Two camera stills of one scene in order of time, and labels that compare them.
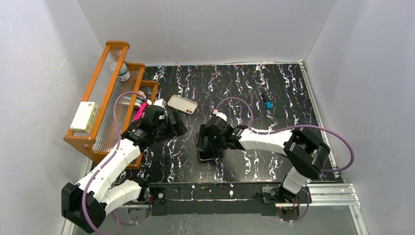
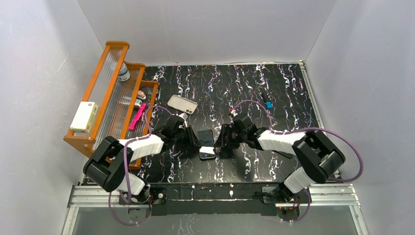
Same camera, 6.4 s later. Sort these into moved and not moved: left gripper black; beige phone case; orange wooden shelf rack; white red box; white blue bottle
Moved: left gripper black
Not moved: orange wooden shelf rack; beige phone case; white red box; white blue bottle
